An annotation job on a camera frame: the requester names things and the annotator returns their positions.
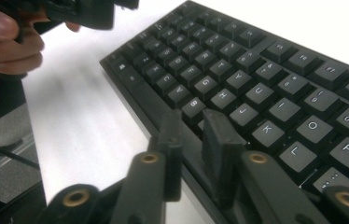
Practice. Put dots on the white foam board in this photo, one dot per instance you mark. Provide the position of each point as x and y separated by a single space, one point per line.
79 109

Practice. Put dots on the black computer keyboard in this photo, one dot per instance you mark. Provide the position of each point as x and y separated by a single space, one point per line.
225 71

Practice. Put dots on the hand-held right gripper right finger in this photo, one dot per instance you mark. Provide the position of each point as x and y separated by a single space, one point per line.
222 155

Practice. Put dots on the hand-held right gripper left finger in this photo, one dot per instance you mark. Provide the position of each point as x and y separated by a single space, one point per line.
172 155

